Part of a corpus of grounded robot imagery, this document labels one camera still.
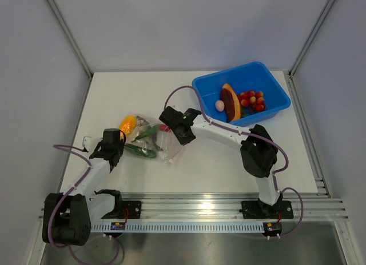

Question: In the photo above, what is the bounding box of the right controller board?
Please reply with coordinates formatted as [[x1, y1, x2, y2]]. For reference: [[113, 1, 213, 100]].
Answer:
[[264, 222, 282, 235]]

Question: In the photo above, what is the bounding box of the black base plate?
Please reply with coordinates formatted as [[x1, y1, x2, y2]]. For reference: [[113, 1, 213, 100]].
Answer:
[[115, 200, 142, 220], [239, 200, 294, 219]]

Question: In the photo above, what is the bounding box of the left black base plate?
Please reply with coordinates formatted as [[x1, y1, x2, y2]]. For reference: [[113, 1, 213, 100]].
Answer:
[[115, 200, 142, 220]]

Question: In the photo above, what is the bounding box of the yellow fake mango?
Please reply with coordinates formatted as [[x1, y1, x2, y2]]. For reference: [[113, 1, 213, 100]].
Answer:
[[119, 115, 137, 136]]

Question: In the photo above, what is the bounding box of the aluminium frame post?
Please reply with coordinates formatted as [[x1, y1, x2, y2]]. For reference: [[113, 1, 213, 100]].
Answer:
[[288, 0, 343, 79], [46, 0, 94, 81]]

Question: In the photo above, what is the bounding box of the pink fake peach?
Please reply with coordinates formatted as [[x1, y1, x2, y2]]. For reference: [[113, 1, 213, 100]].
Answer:
[[215, 100, 225, 112]]

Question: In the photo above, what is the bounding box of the left aluminium frame post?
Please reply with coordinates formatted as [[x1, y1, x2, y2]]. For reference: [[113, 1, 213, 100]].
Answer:
[[46, 0, 94, 81]]

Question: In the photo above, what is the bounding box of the white slotted cable duct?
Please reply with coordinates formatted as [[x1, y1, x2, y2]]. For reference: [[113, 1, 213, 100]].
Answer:
[[91, 222, 264, 234]]

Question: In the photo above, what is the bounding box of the right aluminium frame post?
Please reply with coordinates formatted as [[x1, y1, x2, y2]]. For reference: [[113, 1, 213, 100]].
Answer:
[[288, 0, 343, 79]]

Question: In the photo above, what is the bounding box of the fake lychee bunch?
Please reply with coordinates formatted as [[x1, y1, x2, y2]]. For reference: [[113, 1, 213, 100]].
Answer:
[[237, 90, 266, 118]]

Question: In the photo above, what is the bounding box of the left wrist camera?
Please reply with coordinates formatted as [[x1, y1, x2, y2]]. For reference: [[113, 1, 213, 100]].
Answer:
[[82, 136, 93, 152]]

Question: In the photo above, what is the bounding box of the clear zip top bag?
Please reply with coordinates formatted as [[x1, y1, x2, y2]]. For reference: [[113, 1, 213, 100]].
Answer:
[[125, 114, 182, 163]]

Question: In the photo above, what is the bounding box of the dark red fake food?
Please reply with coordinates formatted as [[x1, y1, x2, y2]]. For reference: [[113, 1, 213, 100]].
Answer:
[[220, 88, 236, 122]]

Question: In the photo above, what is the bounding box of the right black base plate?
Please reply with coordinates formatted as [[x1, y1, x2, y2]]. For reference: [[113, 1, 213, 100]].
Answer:
[[239, 200, 294, 219]]

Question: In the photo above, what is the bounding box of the blue plastic bin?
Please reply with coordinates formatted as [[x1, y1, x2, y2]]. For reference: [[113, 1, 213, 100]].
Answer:
[[192, 62, 291, 127]]

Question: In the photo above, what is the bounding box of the green fake chili pepper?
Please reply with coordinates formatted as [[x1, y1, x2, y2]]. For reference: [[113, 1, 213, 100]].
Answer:
[[135, 124, 160, 140]]

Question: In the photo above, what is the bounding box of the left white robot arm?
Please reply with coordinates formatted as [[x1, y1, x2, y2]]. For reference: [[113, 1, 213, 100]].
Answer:
[[42, 129, 126, 248]]

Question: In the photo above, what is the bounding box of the aluminium mounting rail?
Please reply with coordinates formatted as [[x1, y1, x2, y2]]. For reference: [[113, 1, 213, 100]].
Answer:
[[38, 192, 349, 222]]

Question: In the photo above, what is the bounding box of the orange papaya slice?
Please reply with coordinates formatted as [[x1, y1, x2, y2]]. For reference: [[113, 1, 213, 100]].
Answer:
[[221, 83, 242, 122]]

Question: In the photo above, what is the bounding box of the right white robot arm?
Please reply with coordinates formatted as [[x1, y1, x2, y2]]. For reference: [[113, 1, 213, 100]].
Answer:
[[159, 106, 282, 219]]

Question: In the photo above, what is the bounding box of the green fake cucumber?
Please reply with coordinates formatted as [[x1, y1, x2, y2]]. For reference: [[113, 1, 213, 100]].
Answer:
[[125, 143, 157, 159]]

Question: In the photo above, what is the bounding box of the left controller board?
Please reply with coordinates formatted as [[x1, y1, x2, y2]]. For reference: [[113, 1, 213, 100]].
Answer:
[[110, 222, 126, 231]]

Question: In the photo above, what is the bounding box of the red fake chili pepper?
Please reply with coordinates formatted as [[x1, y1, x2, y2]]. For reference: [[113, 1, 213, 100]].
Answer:
[[159, 125, 171, 133]]

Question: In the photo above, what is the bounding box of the controller board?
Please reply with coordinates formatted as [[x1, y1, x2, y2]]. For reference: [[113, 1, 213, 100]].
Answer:
[[264, 222, 282, 235], [110, 222, 126, 231]]

